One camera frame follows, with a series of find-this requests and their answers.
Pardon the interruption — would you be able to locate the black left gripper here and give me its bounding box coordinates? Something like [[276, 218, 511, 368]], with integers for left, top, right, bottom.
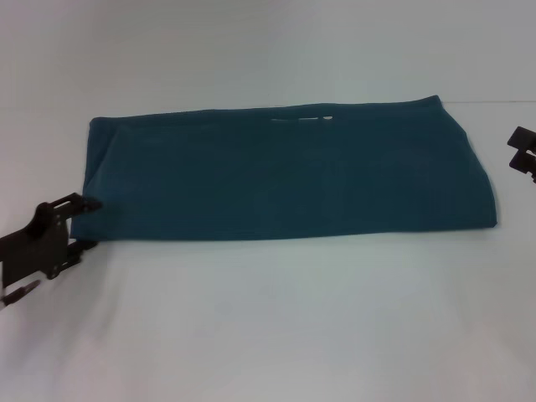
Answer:
[[0, 192, 104, 291]]

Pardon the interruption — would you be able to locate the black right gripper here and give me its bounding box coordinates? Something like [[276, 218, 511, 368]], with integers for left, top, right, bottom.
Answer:
[[507, 126, 536, 183]]

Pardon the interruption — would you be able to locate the blue shirt with FREE print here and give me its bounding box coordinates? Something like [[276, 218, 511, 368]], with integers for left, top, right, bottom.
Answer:
[[70, 95, 500, 245]]

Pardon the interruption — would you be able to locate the left arm cable with plug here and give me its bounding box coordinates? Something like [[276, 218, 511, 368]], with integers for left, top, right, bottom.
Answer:
[[0, 279, 42, 307]]

